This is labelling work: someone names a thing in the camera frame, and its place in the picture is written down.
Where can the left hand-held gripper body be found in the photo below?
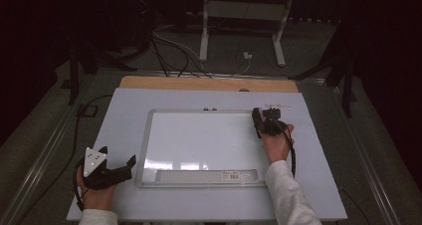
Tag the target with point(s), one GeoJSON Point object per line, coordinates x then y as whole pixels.
{"type": "Point", "coordinates": [109, 178]}

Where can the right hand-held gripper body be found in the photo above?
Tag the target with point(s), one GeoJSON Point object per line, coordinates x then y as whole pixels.
{"type": "Point", "coordinates": [272, 125]}

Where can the silver framed whiteboard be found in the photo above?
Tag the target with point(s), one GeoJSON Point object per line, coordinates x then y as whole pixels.
{"type": "Point", "coordinates": [199, 142]}

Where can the person's right hand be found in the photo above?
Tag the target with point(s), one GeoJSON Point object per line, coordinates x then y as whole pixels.
{"type": "Point", "coordinates": [277, 147]}

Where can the person's left hand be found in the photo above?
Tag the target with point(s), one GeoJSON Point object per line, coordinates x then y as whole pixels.
{"type": "Point", "coordinates": [98, 198]}

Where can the white table cover sheet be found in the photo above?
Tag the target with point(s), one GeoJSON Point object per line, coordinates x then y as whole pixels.
{"type": "Point", "coordinates": [122, 118]}

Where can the white plug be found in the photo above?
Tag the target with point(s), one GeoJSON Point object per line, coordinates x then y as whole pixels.
{"type": "Point", "coordinates": [247, 55]}

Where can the black tripod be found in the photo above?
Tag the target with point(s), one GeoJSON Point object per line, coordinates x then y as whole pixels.
{"type": "Point", "coordinates": [347, 89]}
{"type": "Point", "coordinates": [73, 75]}

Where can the dark power strip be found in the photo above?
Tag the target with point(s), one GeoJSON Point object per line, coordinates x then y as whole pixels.
{"type": "Point", "coordinates": [313, 20]}

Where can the white metal stand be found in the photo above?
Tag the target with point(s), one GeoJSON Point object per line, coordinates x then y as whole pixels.
{"type": "Point", "coordinates": [245, 11]}

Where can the black square floor bracket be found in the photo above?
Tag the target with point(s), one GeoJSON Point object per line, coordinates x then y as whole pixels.
{"type": "Point", "coordinates": [79, 111]}

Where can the aluminium frame rail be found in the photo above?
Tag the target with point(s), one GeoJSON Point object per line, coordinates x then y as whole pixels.
{"type": "Point", "coordinates": [368, 172]}
{"type": "Point", "coordinates": [272, 77]}
{"type": "Point", "coordinates": [40, 165]}

